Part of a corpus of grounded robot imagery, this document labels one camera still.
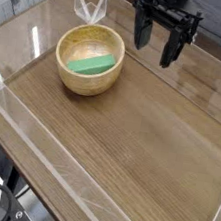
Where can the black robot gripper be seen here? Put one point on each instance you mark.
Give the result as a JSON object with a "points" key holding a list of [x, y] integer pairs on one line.
{"points": [[181, 17]]}

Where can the green rectangular block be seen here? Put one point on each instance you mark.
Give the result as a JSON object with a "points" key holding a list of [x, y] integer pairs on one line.
{"points": [[93, 65]]}

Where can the light wooden bowl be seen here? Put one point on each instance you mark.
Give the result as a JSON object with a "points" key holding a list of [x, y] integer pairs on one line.
{"points": [[88, 41]]}

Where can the clear acrylic tray walls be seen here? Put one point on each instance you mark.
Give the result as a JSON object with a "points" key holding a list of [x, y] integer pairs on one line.
{"points": [[146, 149]]}

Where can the black table leg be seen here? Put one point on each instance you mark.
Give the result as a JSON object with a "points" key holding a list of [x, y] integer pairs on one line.
{"points": [[12, 181]]}

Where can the black metal bracket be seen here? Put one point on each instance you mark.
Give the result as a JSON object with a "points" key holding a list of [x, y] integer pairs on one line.
{"points": [[15, 211]]}

